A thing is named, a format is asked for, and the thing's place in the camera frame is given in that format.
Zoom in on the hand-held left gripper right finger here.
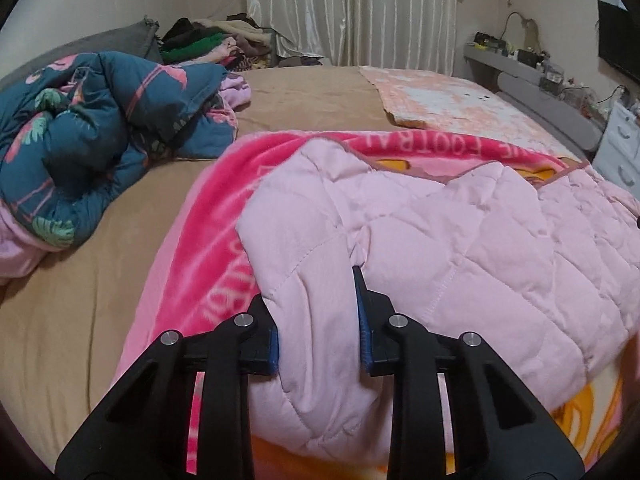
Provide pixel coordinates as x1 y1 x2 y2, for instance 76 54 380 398
351 265 586 480

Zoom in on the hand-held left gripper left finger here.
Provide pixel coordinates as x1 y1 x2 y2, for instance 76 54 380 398
55 294 281 480

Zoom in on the pink quilted jacket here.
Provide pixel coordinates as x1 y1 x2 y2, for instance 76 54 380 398
235 137 640 466

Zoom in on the pile of clothes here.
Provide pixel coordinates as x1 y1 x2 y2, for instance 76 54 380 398
160 12 326 73

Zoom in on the pink printed blanket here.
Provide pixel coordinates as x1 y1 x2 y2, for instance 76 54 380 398
112 130 640 480

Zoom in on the bed with tan sheet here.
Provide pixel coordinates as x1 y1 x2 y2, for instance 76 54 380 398
0 65 601 473

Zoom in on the peach patterned cloth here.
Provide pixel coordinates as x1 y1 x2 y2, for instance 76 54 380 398
359 66 583 161

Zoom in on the teal flamingo print comforter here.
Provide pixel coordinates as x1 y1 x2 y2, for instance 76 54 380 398
0 51 251 286

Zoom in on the grey headboard shelf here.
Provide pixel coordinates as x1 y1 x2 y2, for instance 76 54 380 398
462 42 608 153

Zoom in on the white drawer cabinet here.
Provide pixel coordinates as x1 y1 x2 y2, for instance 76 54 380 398
592 100 640 196

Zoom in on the clutter on headboard shelf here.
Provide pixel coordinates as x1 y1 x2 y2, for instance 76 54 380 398
472 30 601 116

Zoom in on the white curtain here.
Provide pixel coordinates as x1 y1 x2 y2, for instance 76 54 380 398
242 0 458 78

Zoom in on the grey pillow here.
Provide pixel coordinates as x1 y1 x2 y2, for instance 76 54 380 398
0 16 163 91

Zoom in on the black wall television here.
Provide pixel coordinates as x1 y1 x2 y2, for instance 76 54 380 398
597 0 640 86

